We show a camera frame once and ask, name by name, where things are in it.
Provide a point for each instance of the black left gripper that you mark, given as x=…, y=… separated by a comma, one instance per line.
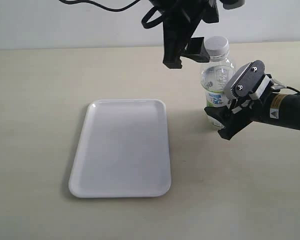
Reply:
x=180, y=25

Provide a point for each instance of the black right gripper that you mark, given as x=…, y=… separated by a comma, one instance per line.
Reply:
x=242, y=111

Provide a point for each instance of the white bottle cap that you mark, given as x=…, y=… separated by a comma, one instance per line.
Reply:
x=216, y=45

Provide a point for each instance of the clear plastic drink bottle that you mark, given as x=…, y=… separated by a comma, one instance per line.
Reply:
x=213, y=78

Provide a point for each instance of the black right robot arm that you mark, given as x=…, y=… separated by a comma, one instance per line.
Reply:
x=280, y=109

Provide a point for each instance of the white rectangular plastic tray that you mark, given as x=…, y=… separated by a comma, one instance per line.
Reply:
x=123, y=151

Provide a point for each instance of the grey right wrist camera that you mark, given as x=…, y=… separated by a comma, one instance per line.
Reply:
x=245, y=80

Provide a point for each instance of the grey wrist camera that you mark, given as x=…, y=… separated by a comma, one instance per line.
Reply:
x=232, y=4
x=245, y=80

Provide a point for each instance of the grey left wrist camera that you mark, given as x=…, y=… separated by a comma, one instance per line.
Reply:
x=232, y=4

